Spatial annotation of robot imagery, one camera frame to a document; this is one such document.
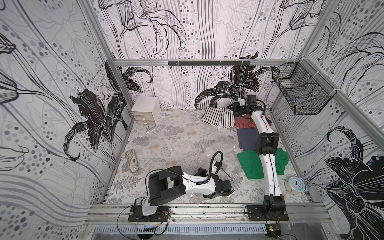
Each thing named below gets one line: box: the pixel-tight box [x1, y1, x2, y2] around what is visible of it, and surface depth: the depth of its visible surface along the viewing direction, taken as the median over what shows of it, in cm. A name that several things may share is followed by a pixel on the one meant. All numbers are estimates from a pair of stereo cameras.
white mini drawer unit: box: [131, 96, 161, 126], surface depth 109 cm
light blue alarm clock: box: [285, 176, 308, 196], surface depth 79 cm
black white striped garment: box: [201, 107, 235, 129], surface depth 113 cm
